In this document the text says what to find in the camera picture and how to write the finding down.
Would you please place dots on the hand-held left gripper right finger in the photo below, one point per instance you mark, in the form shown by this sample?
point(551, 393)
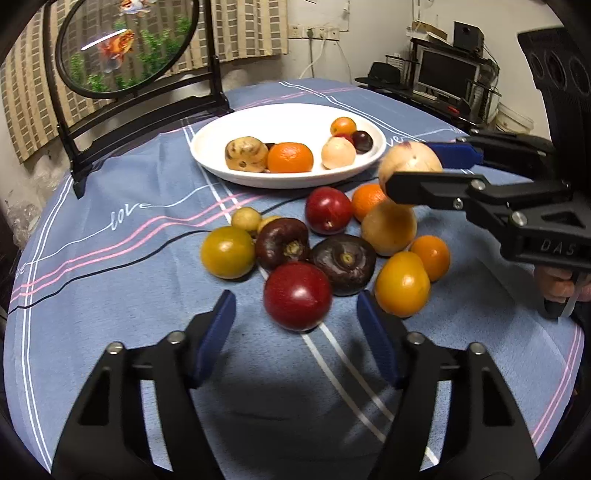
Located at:
point(378, 341)

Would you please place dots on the dark purple plum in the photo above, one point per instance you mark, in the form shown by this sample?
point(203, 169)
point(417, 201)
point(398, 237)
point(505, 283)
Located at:
point(363, 141)

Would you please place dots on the yellow orange tomato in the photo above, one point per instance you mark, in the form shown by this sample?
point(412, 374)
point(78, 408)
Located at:
point(401, 285)

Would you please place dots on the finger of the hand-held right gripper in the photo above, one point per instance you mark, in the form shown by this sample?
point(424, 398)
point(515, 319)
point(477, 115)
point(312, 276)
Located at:
point(455, 154)
point(429, 187)

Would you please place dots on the spotted beige passion fruit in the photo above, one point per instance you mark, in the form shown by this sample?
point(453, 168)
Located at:
point(244, 154)

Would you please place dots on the white wall socket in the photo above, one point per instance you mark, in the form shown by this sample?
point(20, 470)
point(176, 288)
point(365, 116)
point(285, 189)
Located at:
point(332, 33)
point(296, 31)
point(316, 32)

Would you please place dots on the black hat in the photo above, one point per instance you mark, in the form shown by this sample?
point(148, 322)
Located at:
point(384, 74)

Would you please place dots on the computer monitor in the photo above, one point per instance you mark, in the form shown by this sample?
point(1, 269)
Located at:
point(445, 74)

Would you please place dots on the blue striped tablecloth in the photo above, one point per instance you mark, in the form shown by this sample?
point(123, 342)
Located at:
point(138, 300)

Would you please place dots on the beige checked curtain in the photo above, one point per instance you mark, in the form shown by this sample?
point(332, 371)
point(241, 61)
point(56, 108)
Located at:
point(249, 27)

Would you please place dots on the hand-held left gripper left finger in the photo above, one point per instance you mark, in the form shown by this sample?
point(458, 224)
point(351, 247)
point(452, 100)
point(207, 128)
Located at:
point(214, 332)

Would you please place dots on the dark purple mangosteen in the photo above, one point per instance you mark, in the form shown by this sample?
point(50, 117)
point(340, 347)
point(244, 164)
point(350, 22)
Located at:
point(277, 240)
point(344, 267)

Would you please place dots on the beige round fruit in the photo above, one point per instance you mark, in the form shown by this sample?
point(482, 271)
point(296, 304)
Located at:
point(388, 228)
point(338, 154)
point(411, 159)

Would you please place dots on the red plum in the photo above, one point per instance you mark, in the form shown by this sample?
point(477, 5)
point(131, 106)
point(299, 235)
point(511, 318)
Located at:
point(328, 210)
point(298, 295)

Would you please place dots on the white plastic bucket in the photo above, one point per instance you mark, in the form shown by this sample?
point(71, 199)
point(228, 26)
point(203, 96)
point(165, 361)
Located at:
point(512, 120)

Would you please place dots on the green yellow tomato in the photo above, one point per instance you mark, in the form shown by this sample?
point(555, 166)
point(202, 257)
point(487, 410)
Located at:
point(227, 252)

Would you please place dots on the white oval plate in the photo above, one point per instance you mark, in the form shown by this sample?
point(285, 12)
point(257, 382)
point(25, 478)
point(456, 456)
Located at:
point(277, 122)

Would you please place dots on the black computer desk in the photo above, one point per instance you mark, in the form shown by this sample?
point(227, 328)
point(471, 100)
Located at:
point(434, 98)

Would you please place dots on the orange mandarin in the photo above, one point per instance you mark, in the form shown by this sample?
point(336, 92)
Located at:
point(344, 125)
point(291, 158)
point(431, 257)
point(367, 201)

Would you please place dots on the black speaker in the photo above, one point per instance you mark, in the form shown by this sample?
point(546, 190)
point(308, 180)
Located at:
point(467, 36)

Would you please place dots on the person's right hand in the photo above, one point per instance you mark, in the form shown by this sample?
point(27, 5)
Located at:
point(556, 286)

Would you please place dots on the black framed goldfish screen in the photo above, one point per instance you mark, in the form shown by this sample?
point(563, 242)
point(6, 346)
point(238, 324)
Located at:
point(124, 55)

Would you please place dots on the cardboard piece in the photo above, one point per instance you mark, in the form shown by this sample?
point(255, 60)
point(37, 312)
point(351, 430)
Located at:
point(429, 30)

